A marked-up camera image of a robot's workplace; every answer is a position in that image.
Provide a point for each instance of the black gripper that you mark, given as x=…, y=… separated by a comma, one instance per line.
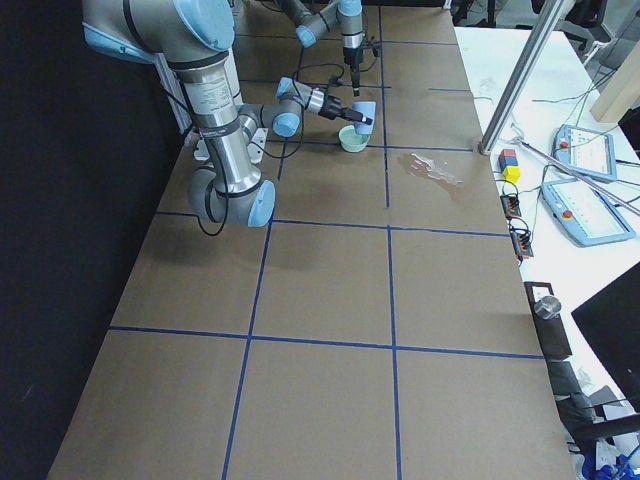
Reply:
x=350, y=56
x=331, y=108

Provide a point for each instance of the blue plastic cup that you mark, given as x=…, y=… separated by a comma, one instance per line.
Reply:
x=365, y=123

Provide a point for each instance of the green plastic bowl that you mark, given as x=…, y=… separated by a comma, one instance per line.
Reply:
x=351, y=141

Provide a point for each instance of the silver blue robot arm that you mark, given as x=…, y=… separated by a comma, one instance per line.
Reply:
x=311, y=27
x=196, y=39

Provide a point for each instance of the red blue yellow blocks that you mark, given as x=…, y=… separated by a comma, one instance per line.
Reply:
x=509, y=166

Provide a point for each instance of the thin metal rod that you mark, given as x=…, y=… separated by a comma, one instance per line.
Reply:
x=568, y=171

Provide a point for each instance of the black orange connector box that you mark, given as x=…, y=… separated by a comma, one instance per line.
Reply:
x=521, y=238

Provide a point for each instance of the far teach pendant tablet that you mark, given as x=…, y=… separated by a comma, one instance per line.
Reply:
x=586, y=151

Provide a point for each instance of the teach pendant tablet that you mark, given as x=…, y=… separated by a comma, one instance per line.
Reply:
x=586, y=216
x=586, y=151

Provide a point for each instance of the near teach pendant tablet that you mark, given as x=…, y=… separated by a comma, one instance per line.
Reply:
x=586, y=216

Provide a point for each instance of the black stand with metal knob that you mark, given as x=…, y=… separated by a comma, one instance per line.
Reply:
x=545, y=309

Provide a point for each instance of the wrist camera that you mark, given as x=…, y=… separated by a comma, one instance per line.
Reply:
x=372, y=44

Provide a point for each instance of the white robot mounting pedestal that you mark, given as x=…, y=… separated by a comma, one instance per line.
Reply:
x=252, y=146

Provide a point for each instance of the aluminium frame post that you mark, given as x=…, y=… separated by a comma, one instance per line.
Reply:
x=551, y=13

